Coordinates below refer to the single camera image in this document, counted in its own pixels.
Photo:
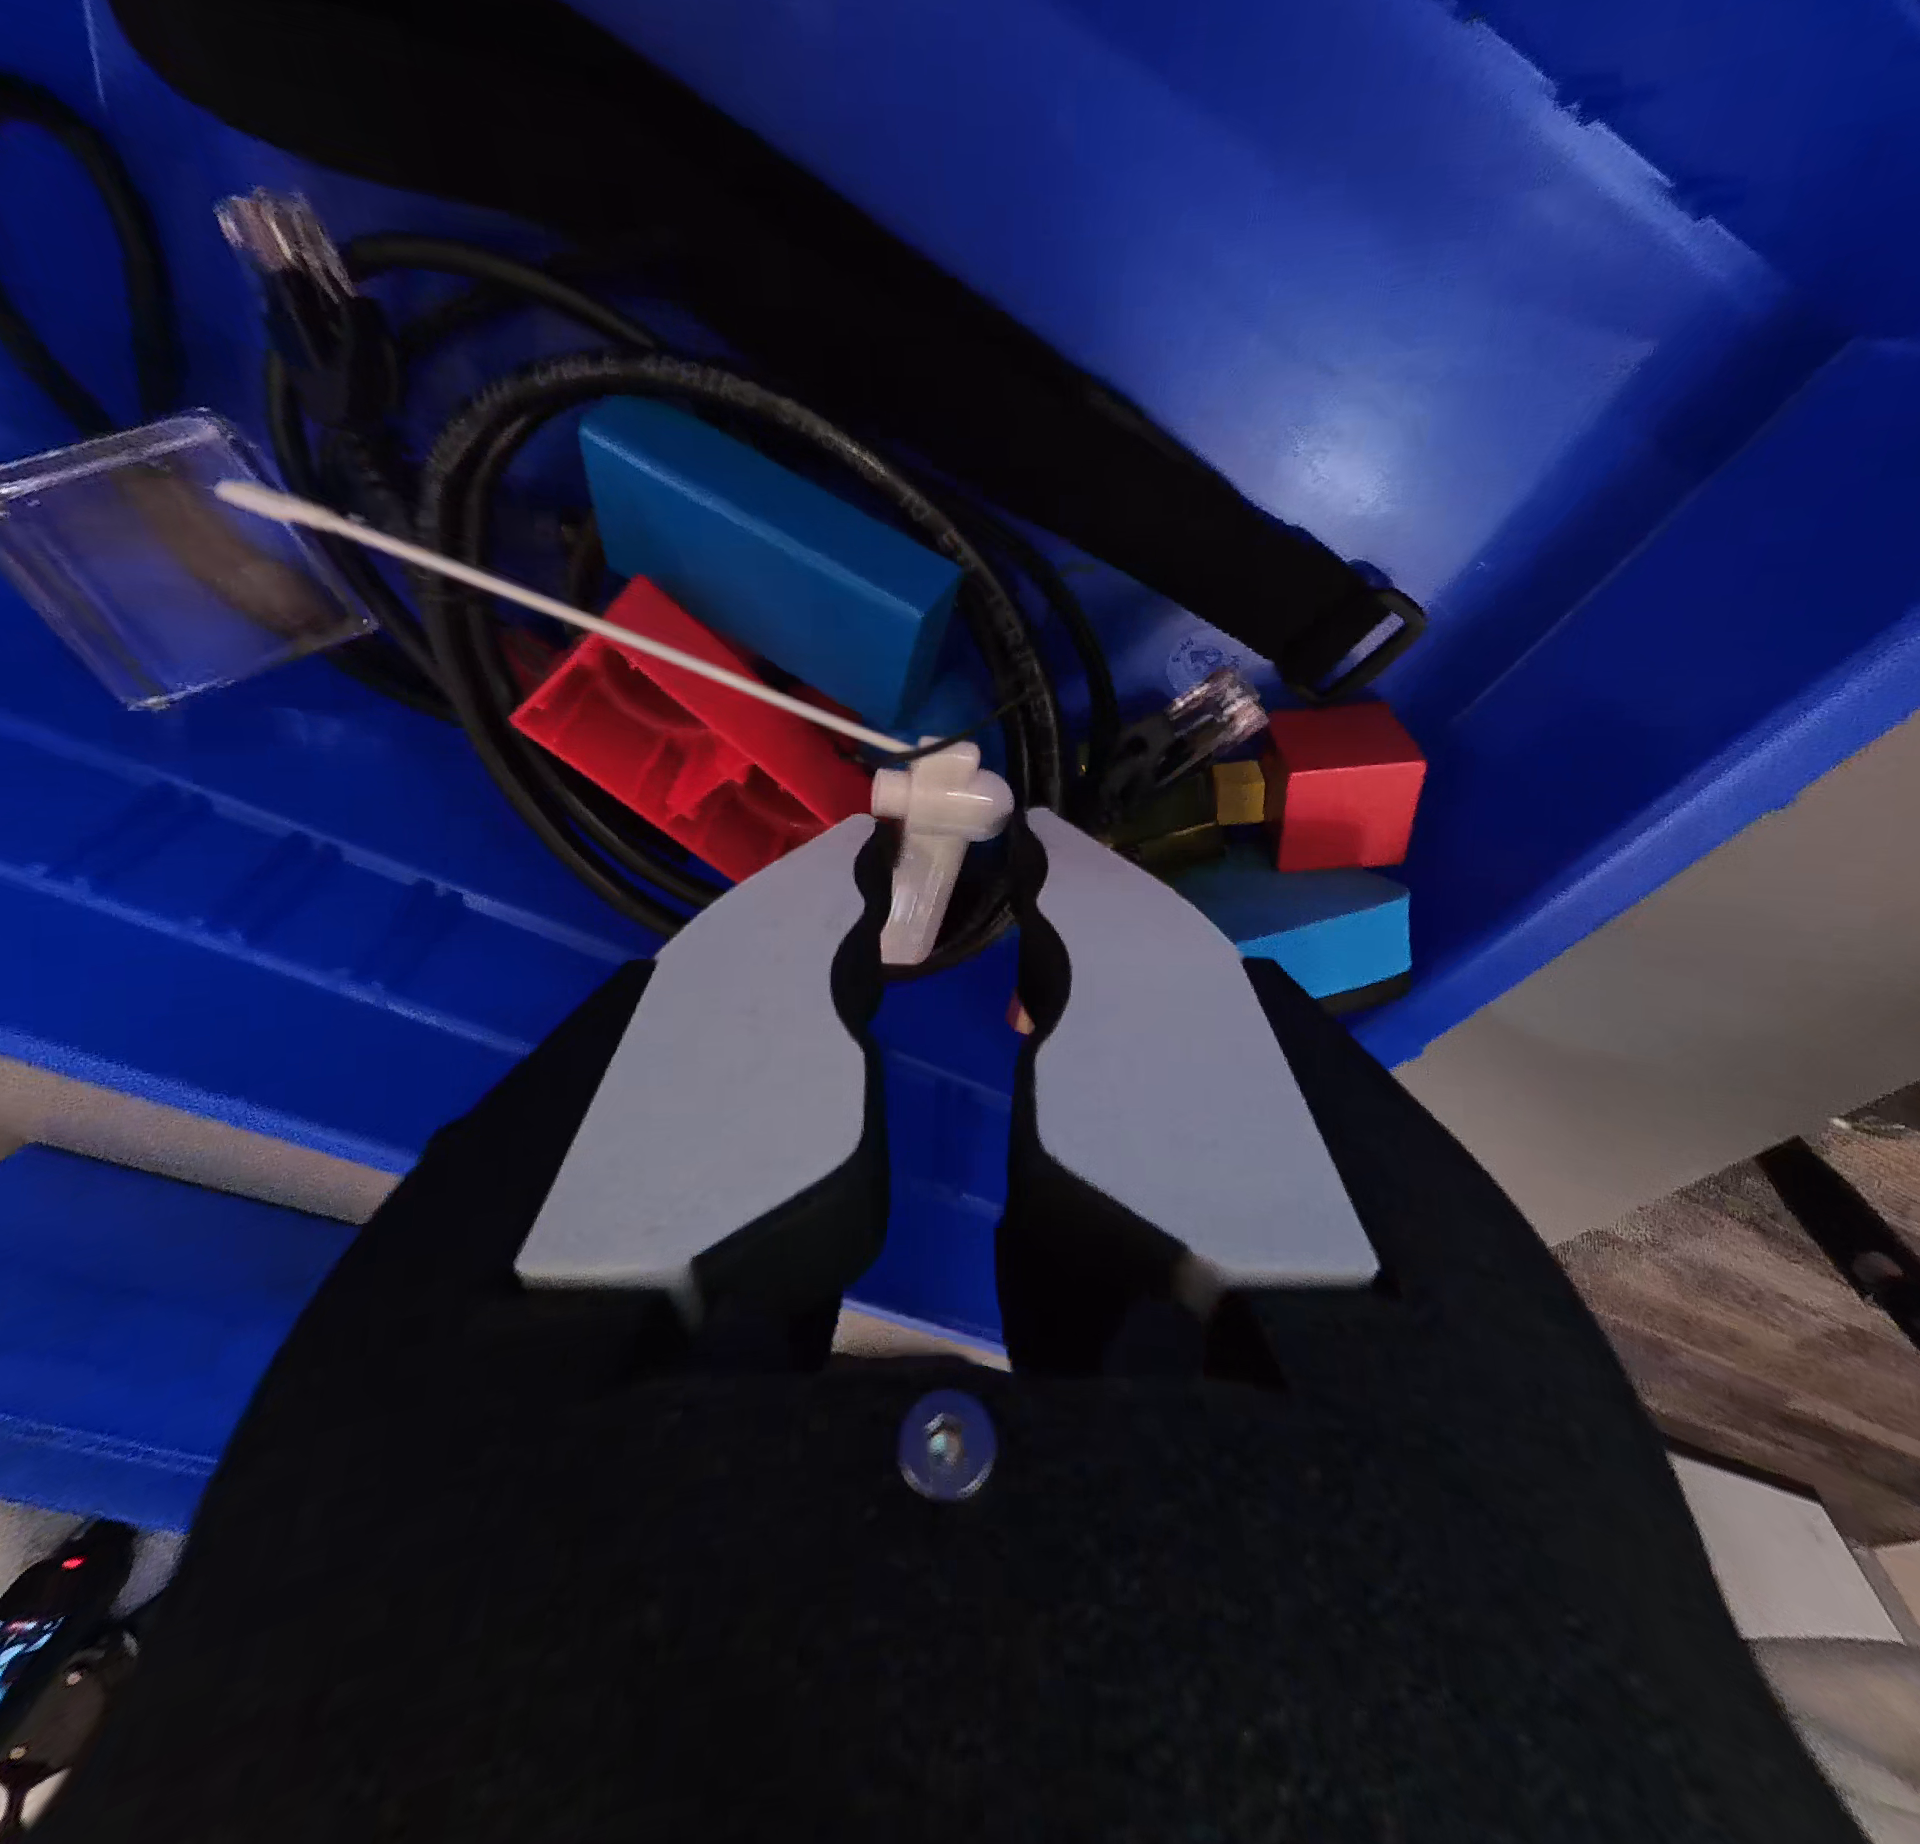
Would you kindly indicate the blue storage bin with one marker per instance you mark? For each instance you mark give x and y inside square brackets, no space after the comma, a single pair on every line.
[1351,222]

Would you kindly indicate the blue black sponge block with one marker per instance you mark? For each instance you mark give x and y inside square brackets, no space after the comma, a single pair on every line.
[1321,930]

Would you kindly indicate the black wrist device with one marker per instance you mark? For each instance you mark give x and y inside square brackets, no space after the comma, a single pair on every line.
[60,1620]

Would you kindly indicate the clear acrylic cube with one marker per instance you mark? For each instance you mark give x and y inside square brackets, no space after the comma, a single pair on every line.
[150,570]

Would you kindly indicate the red toy brick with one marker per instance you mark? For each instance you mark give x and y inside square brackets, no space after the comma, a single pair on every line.
[676,735]

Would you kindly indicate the grey desk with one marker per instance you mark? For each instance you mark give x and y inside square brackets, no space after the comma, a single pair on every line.
[1650,975]

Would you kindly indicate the black elastic loop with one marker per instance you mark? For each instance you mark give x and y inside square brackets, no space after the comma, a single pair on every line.
[137,246]

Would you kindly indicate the red cube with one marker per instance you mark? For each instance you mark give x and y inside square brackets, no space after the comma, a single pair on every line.
[1343,786]

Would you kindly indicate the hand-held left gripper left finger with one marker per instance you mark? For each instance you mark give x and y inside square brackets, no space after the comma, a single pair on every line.
[705,1109]

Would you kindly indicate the blue rectangular block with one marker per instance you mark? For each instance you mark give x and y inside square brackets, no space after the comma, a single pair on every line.
[750,555]

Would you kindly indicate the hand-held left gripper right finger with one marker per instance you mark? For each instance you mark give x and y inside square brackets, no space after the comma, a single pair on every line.
[1185,1109]

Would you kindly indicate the small yellow cube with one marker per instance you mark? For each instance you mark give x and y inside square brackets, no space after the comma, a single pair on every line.
[1240,795]

